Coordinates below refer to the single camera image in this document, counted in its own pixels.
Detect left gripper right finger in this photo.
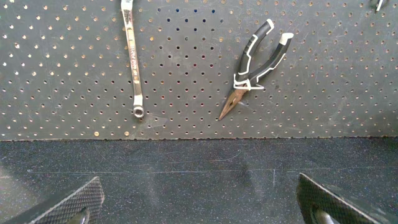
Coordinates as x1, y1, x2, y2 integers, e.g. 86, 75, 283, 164
295, 172, 398, 224

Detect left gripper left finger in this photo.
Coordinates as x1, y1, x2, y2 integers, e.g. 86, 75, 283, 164
0, 176, 105, 224

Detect black and white pliers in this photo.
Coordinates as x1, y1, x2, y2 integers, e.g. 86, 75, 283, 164
218, 18, 295, 121

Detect wrench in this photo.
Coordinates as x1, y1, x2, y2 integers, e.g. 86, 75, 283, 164
120, 0, 146, 118

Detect black pegboard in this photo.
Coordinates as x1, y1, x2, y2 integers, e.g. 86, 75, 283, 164
0, 0, 398, 141

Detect metal hook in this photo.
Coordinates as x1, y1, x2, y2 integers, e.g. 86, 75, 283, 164
233, 73, 265, 91
369, 0, 386, 12

